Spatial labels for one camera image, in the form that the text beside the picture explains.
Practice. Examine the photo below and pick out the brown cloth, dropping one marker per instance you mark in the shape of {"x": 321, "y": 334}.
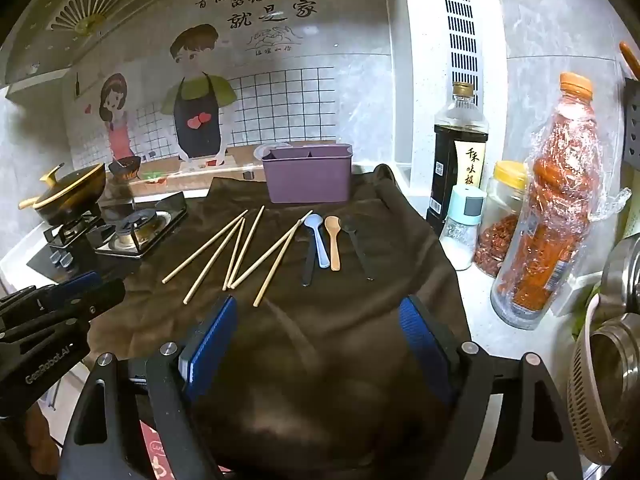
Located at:
{"x": 325, "y": 360}

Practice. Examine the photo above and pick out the stainless steel pot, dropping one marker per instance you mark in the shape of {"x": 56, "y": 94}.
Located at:
{"x": 617, "y": 375}
{"x": 622, "y": 275}

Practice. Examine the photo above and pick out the bunch of bamboo chopsticks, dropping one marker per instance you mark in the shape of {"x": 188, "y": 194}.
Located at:
{"x": 272, "y": 250}

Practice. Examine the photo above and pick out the cartoon wall poster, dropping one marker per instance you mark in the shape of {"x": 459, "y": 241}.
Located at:
{"x": 280, "y": 100}

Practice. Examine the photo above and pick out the dark soy sauce bottle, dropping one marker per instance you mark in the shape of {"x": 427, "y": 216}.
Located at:
{"x": 452, "y": 160}

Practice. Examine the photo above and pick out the beige plastic colander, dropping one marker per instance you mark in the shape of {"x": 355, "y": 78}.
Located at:
{"x": 582, "y": 390}

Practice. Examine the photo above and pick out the perforated metal spatula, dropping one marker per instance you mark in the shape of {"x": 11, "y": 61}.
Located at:
{"x": 632, "y": 120}

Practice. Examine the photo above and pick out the chili flake jar yellow lid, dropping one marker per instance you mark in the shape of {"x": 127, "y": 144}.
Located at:
{"x": 495, "y": 240}

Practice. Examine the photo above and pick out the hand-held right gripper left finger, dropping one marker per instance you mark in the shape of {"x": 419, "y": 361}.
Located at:
{"x": 212, "y": 345}

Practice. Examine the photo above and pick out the grey range hood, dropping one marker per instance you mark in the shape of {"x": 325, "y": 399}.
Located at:
{"x": 125, "y": 15}

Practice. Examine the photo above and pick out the salt shaker with blue cap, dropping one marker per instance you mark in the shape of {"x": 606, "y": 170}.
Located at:
{"x": 462, "y": 240}

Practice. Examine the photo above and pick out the wooden spoon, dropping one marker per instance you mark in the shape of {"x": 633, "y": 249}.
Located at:
{"x": 332, "y": 227}

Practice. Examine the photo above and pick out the red printed packet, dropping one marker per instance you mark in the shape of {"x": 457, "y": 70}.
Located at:
{"x": 152, "y": 447}

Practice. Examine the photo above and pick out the purple utensil holder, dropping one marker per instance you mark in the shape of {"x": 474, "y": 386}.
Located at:
{"x": 307, "y": 180}

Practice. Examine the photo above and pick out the gas stove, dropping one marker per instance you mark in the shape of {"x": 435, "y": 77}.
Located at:
{"x": 137, "y": 230}

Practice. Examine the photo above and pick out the light blue plastic spoon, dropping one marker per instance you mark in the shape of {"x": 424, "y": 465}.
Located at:
{"x": 315, "y": 224}

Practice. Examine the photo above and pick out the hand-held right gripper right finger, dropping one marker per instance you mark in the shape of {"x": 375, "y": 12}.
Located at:
{"x": 420, "y": 340}

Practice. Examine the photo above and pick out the person's left forearm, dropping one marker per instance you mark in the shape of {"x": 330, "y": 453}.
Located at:
{"x": 39, "y": 432}

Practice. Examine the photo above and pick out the white slotted vent panel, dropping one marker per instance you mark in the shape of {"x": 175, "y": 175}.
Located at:
{"x": 425, "y": 85}

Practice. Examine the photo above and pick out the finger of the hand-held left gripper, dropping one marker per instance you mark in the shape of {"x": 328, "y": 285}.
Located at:
{"x": 70, "y": 287}
{"x": 95, "y": 297}

